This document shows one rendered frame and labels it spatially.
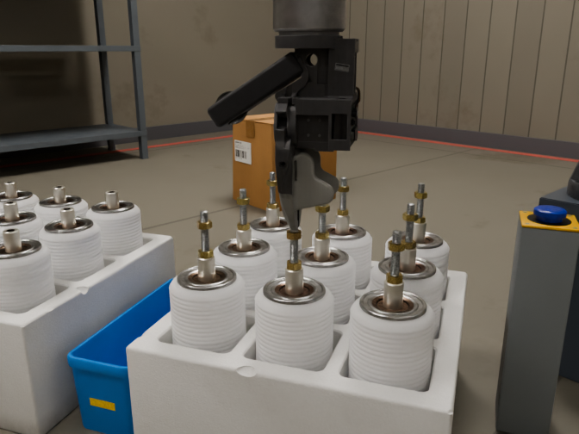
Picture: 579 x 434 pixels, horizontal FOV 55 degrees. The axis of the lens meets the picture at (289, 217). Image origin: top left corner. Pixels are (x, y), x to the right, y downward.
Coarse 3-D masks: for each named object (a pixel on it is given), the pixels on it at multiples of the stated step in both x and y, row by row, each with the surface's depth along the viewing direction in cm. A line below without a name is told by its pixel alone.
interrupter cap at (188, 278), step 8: (184, 272) 72; (192, 272) 72; (216, 272) 72; (224, 272) 72; (232, 272) 72; (184, 280) 69; (192, 280) 70; (216, 280) 70; (224, 280) 69; (232, 280) 69; (192, 288) 67; (200, 288) 67; (208, 288) 67; (216, 288) 67
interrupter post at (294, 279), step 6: (288, 270) 65; (294, 270) 65; (300, 270) 65; (288, 276) 65; (294, 276) 65; (300, 276) 65; (288, 282) 66; (294, 282) 65; (300, 282) 66; (288, 288) 66; (294, 288) 66; (300, 288) 66; (294, 294) 66
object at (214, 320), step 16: (176, 288) 68; (224, 288) 68; (240, 288) 69; (176, 304) 68; (192, 304) 67; (208, 304) 66; (224, 304) 67; (240, 304) 70; (176, 320) 69; (192, 320) 67; (208, 320) 67; (224, 320) 68; (240, 320) 70; (176, 336) 70; (192, 336) 68; (208, 336) 68; (224, 336) 68; (240, 336) 71; (224, 352) 69
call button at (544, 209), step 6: (534, 210) 73; (540, 210) 72; (546, 210) 72; (552, 210) 72; (558, 210) 72; (564, 210) 72; (540, 216) 72; (546, 216) 71; (552, 216) 71; (558, 216) 71; (564, 216) 71; (552, 222) 72; (558, 222) 72
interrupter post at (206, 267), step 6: (198, 258) 69; (204, 258) 69; (210, 258) 69; (198, 264) 69; (204, 264) 69; (210, 264) 69; (198, 270) 70; (204, 270) 69; (210, 270) 69; (198, 276) 70; (204, 276) 69; (210, 276) 70
